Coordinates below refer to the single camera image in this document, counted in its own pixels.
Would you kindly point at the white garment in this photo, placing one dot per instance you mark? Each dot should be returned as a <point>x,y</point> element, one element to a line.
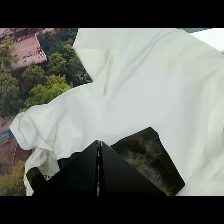
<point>143,86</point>

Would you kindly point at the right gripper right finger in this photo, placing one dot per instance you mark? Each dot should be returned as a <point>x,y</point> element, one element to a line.
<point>123,180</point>

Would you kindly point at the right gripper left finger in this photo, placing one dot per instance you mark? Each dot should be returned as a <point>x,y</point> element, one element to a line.
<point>78,176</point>

